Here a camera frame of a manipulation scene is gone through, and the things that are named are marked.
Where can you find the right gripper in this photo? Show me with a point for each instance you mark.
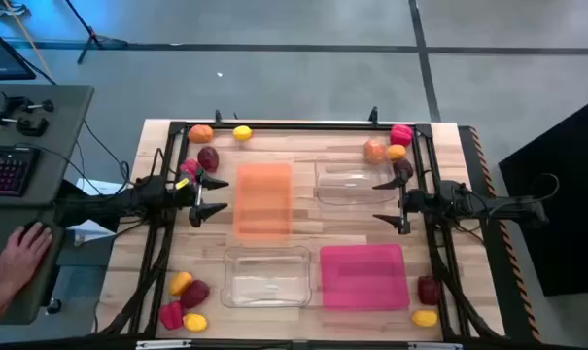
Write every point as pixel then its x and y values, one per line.
pixel 412 201

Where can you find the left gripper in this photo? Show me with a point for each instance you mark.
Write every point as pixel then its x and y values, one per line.
pixel 196 199

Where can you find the red toy bell pepper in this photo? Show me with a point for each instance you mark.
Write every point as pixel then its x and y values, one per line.
pixel 171 315
pixel 190 166
pixel 401 135

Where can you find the dark purple toy fruit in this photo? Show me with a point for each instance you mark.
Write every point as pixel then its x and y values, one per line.
pixel 404 166

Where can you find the dark red toy fruit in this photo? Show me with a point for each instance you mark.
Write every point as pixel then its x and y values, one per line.
pixel 195 293
pixel 208 158

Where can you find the orange toy fruit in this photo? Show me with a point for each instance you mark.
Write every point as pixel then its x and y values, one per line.
pixel 374 151
pixel 200 133

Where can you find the yellow toy lemon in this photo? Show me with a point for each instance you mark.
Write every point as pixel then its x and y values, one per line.
pixel 424 318
pixel 242 132
pixel 195 322

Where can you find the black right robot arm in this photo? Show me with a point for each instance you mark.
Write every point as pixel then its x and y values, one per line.
pixel 507 206

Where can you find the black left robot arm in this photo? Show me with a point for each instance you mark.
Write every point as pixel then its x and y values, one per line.
pixel 104 206

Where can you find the small clear plastic bin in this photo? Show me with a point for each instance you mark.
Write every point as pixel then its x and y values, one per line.
pixel 352 187

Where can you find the yellow-orange toy pepper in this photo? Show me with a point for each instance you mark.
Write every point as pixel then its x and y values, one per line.
pixel 180 283
pixel 396 152

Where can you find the orange translucent plastic bin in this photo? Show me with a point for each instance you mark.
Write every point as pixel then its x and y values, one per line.
pixel 263 201

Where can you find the pink translucent plastic bin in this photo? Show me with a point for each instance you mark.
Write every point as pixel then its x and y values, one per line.
pixel 364 277

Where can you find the dark red toy pepper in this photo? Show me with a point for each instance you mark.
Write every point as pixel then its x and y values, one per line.
pixel 428 290

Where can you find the large clear plastic bin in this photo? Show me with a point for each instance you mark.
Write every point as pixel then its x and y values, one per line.
pixel 266 277

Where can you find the white paper sheets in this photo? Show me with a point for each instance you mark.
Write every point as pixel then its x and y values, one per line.
pixel 99 186

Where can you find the grey desk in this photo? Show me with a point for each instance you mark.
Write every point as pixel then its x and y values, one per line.
pixel 65 160

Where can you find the large black box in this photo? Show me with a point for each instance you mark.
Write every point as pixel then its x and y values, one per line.
pixel 565 219

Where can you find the black computer mouse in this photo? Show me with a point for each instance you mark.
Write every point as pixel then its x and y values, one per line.
pixel 27 225

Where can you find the black desk knob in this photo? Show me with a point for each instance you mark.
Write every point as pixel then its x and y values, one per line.
pixel 54 305

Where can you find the black tripod stand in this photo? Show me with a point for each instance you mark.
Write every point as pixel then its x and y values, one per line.
pixel 96 41

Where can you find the black desk clamp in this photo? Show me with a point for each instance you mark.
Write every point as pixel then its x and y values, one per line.
pixel 28 124

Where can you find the person's hand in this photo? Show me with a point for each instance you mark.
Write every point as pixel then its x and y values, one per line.
pixel 21 257

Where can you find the black backlit keyboard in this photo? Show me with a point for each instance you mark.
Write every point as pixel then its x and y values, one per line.
pixel 7 170

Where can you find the thin orange rod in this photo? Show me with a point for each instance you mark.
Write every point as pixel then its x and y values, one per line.
pixel 28 41

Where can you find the black computer monitor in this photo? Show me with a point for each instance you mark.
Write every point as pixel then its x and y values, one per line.
pixel 2 53

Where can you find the person's shoe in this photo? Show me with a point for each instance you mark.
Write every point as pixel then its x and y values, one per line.
pixel 4 7

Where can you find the small black frame clamp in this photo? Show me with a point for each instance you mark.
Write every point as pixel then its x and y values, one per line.
pixel 218 116
pixel 373 115

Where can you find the silver metal bracket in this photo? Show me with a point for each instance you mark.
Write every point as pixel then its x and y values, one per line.
pixel 162 344
pixel 434 346

